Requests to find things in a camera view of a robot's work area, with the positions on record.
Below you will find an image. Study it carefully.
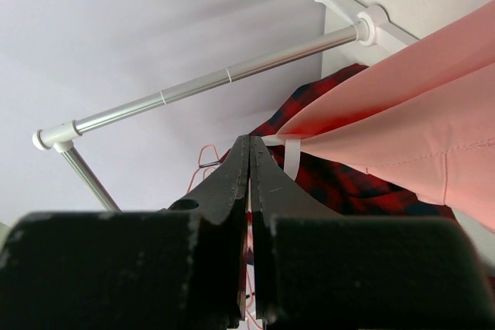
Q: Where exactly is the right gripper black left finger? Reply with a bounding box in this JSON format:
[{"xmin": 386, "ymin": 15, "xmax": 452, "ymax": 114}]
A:
[{"xmin": 1, "ymin": 135, "xmax": 250, "ymax": 329}]

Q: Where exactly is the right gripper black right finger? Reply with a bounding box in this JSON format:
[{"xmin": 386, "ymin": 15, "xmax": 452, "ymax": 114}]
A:
[{"xmin": 250, "ymin": 137, "xmax": 494, "ymax": 329}]

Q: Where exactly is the pink wire hanger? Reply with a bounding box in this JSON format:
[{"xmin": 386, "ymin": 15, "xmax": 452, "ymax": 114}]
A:
[{"xmin": 187, "ymin": 145, "xmax": 263, "ymax": 329}]

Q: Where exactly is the pink skirt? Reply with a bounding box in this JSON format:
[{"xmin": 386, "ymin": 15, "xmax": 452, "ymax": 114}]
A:
[{"xmin": 264, "ymin": 2, "xmax": 494, "ymax": 229}]

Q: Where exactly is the red black plaid skirt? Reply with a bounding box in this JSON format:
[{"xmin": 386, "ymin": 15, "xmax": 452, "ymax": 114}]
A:
[{"xmin": 250, "ymin": 63, "xmax": 456, "ymax": 219}]

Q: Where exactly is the white metal clothes rack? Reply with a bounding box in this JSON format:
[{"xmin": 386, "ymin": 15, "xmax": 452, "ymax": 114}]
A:
[{"xmin": 32, "ymin": 0, "xmax": 417, "ymax": 212}]

